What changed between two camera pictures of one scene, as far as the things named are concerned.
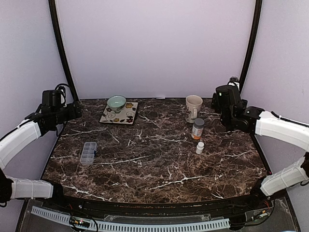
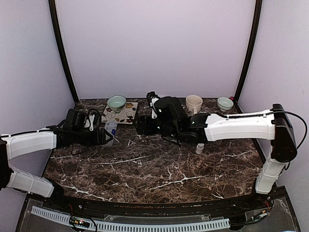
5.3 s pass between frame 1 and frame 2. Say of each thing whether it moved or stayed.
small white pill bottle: stayed
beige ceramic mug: stayed
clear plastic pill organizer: moved
